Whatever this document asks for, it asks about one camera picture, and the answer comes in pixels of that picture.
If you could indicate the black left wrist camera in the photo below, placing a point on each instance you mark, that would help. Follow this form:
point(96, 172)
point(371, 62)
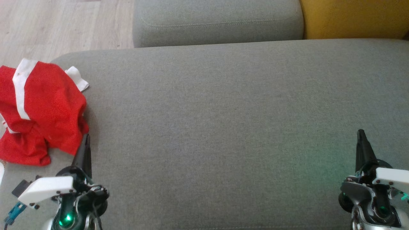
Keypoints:
point(21, 188)

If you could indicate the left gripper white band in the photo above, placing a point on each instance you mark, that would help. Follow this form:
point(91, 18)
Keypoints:
point(48, 188)

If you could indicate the grey sofa seat cushion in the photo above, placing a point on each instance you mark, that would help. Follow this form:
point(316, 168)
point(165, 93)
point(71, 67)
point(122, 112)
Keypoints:
point(223, 127)

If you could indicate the grey sofa back cushion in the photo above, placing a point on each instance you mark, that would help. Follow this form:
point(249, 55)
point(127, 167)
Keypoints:
point(217, 19)

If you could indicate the white plastic item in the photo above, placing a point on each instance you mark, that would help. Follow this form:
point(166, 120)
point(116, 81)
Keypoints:
point(1, 172)

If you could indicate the yellow sofa cushion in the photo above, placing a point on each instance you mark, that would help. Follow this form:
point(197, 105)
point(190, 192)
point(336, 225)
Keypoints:
point(358, 17)

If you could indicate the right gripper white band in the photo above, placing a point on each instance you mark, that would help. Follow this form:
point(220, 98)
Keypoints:
point(389, 179)

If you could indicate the red shorts white waistband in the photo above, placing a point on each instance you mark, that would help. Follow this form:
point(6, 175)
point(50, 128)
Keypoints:
point(54, 102)

